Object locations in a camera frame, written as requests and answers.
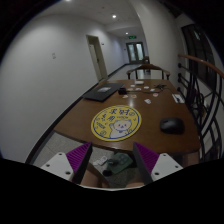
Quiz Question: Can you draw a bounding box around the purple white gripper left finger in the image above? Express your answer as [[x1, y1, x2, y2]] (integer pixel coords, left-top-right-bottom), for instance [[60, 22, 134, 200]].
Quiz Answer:
[[42, 142, 92, 184]]

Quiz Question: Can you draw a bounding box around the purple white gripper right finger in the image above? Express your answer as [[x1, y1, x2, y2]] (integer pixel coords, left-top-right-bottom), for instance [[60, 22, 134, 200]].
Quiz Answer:
[[133, 142, 182, 185]]

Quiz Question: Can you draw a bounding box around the black computer mouse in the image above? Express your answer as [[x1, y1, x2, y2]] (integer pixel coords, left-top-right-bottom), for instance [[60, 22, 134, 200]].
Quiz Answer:
[[160, 117, 185, 134]]

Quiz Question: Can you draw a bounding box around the round yellow cartoon mouse pad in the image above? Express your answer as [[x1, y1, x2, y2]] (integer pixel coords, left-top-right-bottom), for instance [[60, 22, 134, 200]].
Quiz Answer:
[[91, 105, 142, 142]]

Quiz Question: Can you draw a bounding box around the small white sticker card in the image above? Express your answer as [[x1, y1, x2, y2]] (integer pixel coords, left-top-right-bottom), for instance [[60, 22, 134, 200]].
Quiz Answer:
[[144, 99, 151, 104]]

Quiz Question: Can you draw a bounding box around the small black box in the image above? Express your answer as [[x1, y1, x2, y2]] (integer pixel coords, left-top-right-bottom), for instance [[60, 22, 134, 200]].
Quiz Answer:
[[118, 87, 127, 95]]

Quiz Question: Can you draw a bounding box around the dark grey closed laptop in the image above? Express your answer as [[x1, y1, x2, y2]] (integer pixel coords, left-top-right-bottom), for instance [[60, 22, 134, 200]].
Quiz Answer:
[[83, 83, 123, 102]]

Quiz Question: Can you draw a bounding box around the white paper box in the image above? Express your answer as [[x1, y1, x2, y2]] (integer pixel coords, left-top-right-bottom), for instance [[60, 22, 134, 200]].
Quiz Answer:
[[135, 80, 144, 85]]

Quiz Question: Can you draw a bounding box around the black metal stair railing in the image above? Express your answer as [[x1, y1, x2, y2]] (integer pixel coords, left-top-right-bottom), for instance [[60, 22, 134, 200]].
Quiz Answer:
[[176, 23, 224, 163]]

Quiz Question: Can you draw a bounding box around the wooden armchair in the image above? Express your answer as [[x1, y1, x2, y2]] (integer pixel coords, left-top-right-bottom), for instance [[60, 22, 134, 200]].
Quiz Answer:
[[126, 64, 170, 80]]

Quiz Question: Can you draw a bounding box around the glass double door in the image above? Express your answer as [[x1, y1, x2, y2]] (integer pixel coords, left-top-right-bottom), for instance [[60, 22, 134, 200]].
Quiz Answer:
[[126, 42, 145, 64]]

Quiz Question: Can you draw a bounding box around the white side door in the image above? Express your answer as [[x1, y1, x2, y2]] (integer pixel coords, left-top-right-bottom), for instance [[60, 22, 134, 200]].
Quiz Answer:
[[86, 35, 108, 81]]

